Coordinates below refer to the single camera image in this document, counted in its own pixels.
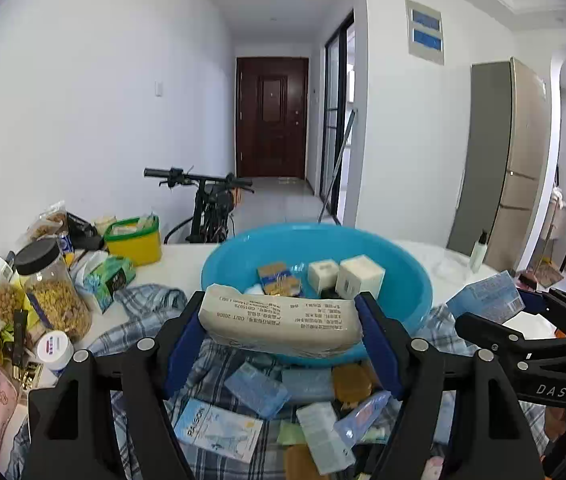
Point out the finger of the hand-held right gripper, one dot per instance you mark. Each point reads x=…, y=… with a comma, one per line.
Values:
x=528, y=299
x=483, y=330

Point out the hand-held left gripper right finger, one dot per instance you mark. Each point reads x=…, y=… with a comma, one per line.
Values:
x=378, y=345

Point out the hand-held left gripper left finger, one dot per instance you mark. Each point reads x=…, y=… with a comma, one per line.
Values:
x=183, y=347

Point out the light blue wipes packet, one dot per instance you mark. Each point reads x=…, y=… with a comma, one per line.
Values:
x=488, y=297

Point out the light blue tube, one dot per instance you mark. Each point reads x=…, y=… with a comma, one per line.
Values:
x=363, y=415

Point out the white printed tissue pack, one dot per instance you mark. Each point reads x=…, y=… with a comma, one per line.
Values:
x=278, y=327

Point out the blue plastic basin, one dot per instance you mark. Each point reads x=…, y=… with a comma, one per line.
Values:
x=243, y=255

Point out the yellow container with green lid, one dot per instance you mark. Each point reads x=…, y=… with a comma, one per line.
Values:
x=138, y=247

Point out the brown pouch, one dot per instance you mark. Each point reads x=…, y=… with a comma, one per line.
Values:
x=353, y=382

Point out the blue plaid shirt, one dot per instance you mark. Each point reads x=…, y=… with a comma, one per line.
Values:
x=153, y=300

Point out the pale green pump bottle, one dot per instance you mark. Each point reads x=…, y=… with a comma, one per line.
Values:
x=477, y=255

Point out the large white cube box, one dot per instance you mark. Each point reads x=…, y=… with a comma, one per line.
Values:
x=360, y=277

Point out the black box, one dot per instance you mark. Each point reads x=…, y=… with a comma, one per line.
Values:
x=330, y=293

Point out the clear light blue packet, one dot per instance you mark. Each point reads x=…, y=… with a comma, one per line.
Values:
x=255, y=390

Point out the small white cube box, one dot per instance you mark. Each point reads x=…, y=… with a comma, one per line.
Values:
x=323, y=275

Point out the white and blue medicine box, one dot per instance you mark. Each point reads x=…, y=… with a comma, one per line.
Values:
x=218, y=430

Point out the small white bottle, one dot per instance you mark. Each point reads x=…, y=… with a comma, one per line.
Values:
x=253, y=289

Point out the green tissue box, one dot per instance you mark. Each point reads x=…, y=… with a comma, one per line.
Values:
x=110, y=277

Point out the white slim box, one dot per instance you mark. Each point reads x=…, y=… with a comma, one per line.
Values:
x=323, y=437

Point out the brown and blue box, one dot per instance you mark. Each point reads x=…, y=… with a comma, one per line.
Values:
x=278, y=280

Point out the white jar with blue label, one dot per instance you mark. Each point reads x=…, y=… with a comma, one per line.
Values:
x=55, y=350

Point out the clear jar with black lid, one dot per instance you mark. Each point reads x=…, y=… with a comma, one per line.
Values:
x=58, y=300

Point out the beige refrigerator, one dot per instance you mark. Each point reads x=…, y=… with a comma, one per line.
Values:
x=518, y=160

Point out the black packet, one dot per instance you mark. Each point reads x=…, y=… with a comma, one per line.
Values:
x=83, y=232

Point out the black cosmetic tube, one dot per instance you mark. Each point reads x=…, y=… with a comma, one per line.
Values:
x=19, y=335

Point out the clear snack bag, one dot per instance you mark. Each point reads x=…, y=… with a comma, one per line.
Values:
x=48, y=222

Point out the grey metal pole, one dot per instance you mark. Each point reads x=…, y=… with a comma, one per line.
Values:
x=338, y=160

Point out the black framed glass door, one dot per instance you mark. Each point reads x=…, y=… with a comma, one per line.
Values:
x=338, y=110

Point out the dark brown door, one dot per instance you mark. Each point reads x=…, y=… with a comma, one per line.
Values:
x=273, y=120

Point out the wall electrical panel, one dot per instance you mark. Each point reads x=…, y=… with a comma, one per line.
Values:
x=425, y=30

